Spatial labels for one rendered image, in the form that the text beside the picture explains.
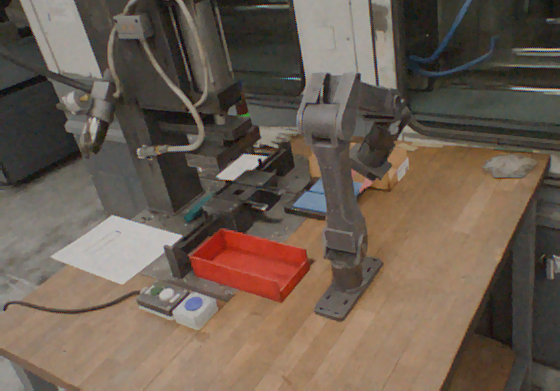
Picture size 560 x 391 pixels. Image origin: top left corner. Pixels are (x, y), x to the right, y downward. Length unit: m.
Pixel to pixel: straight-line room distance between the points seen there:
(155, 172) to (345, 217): 0.66
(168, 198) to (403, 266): 0.70
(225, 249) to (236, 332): 0.29
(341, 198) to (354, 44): 0.87
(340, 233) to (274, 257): 0.25
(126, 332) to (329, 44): 1.12
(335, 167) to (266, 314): 0.36
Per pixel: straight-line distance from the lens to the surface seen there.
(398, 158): 1.60
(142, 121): 1.51
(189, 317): 1.20
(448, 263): 1.26
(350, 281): 1.17
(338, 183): 1.05
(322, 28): 1.90
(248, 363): 1.11
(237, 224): 1.42
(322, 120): 0.99
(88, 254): 1.59
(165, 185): 1.58
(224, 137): 1.36
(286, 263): 1.30
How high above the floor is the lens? 1.68
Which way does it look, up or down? 28 degrees down
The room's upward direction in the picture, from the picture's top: 12 degrees counter-clockwise
